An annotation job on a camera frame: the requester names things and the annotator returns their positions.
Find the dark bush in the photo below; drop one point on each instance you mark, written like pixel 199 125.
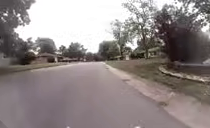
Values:
pixel 28 58

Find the grey asphalt road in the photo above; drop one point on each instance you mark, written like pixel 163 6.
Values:
pixel 76 96

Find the row of distant trees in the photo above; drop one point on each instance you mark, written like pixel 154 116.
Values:
pixel 74 50

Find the brown low house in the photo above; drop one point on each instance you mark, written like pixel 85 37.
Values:
pixel 44 58

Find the stone garden edging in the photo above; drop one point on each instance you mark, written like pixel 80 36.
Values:
pixel 179 76

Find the tall pale-leaved tree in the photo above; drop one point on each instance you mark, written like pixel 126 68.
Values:
pixel 143 20

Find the dark reddish tree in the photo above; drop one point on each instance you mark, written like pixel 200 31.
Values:
pixel 186 43

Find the large dark green tree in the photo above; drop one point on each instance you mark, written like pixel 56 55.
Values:
pixel 6 20

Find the grass verge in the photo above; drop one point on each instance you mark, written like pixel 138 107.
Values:
pixel 23 67
pixel 143 70

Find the pale concrete kerb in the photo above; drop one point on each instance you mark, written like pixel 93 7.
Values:
pixel 193 113

